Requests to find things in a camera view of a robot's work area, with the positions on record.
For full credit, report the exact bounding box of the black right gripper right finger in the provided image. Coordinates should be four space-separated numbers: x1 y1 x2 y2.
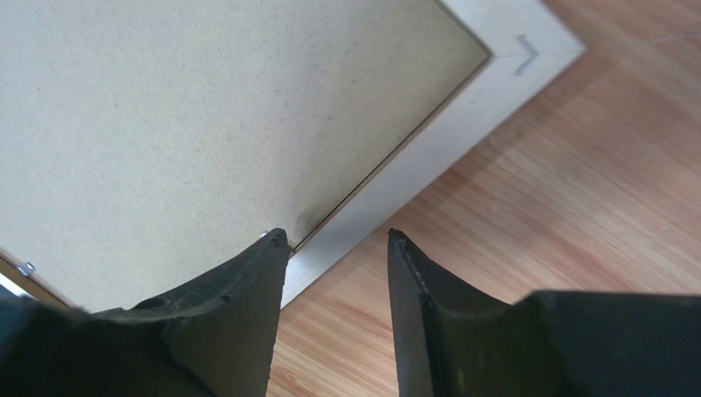
388 229 700 396

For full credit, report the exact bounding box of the light wooden picture frame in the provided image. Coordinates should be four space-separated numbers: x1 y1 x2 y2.
0 0 587 309

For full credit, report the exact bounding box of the brown cardboard backing board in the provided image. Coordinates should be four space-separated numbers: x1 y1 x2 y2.
0 0 491 313

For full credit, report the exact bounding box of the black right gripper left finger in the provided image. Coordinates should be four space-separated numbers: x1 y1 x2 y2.
1 228 290 396

